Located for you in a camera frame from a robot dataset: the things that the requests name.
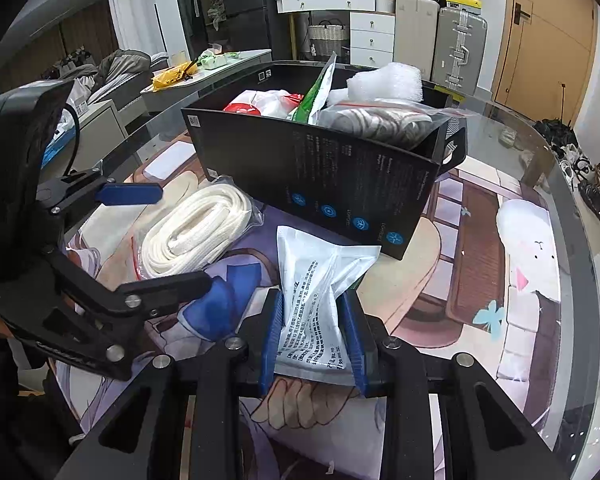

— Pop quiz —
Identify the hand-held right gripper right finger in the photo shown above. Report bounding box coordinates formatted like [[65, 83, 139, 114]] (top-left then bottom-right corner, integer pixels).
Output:
[[341, 290, 573, 480]]

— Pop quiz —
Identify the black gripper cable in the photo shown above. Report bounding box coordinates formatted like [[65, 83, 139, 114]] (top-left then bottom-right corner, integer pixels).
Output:
[[61, 106, 82, 173]]

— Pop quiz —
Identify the dark open shelf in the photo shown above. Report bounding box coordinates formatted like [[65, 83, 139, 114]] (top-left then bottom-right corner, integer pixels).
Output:
[[172, 0, 221, 61]]

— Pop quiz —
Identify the wicker basket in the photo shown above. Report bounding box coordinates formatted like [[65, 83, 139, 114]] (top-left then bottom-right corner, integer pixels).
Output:
[[307, 20, 351, 57]]

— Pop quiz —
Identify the grey side table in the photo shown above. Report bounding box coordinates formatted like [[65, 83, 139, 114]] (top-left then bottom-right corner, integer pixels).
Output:
[[77, 100, 132, 157]]

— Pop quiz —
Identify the silver suitcase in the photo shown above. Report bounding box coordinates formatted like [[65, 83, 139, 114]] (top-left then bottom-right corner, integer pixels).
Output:
[[432, 6, 488, 97]]

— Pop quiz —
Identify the white vanity dresser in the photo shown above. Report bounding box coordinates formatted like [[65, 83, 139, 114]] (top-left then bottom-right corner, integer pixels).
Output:
[[275, 0, 398, 68]]

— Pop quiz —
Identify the white printed packet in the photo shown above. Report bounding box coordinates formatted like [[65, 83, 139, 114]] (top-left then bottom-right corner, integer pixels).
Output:
[[275, 225, 383, 386]]

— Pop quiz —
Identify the white foam sheet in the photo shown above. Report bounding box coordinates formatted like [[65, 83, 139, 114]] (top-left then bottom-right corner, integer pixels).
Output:
[[327, 62, 425, 108]]

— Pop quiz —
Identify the grey jacket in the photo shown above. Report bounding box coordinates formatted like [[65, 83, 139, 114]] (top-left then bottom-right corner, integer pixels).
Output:
[[97, 50, 154, 102]]

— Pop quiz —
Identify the black cardboard box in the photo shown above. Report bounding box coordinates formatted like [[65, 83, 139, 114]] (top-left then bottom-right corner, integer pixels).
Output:
[[181, 60, 468, 261]]

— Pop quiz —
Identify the green and white box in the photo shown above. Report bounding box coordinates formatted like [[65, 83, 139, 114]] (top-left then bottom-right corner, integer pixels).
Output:
[[198, 47, 242, 70]]

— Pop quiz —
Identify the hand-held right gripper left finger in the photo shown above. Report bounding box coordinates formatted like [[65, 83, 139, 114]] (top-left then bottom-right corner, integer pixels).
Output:
[[55, 292, 286, 480]]

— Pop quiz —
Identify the green and white packet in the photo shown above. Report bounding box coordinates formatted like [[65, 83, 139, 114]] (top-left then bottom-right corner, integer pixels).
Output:
[[289, 52, 338, 125]]

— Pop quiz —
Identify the blue box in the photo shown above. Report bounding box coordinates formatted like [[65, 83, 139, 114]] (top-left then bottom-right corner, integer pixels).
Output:
[[40, 132, 77, 167]]

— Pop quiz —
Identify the printed table mat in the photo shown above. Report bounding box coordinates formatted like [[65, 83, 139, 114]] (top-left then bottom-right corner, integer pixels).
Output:
[[62, 130, 566, 480]]

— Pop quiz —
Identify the grey coffee table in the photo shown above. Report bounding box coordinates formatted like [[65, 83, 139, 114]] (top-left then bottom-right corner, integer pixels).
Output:
[[140, 49, 273, 111]]

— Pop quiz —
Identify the wooden door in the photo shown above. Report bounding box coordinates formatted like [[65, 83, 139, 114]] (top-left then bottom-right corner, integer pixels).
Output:
[[492, 0, 599, 126]]

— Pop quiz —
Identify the pile of shoes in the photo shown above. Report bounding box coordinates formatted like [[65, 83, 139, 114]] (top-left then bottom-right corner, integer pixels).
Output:
[[532, 117, 600, 191]]

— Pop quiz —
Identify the yellow bag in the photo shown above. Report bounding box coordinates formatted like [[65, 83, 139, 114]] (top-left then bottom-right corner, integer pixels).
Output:
[[151, 62, 197, 92]]

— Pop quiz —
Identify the person's dark clothing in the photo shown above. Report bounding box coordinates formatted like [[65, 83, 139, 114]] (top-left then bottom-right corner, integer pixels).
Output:
[[0, 337, 88, 480]]

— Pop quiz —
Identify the black refrigerator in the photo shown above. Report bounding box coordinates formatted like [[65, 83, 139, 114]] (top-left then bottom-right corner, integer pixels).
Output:
[[217, 0, 306, 61]]

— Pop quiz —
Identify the beige suitcase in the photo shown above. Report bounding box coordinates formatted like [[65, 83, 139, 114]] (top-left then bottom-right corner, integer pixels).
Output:
[[394, 0, 441, 83]]

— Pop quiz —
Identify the zip bag with white rope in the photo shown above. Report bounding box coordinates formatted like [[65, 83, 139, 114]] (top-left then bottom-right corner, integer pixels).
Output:
[[130, 176, 266, 281]]

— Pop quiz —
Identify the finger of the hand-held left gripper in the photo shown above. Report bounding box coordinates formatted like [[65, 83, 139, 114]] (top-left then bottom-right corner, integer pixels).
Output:
[[35, 170, 164, 209], [55, 252, 214, 323]]

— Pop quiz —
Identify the zip bag with grey cord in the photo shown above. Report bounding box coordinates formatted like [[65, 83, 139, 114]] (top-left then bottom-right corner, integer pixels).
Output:
[[317, 102, 468, 151]]

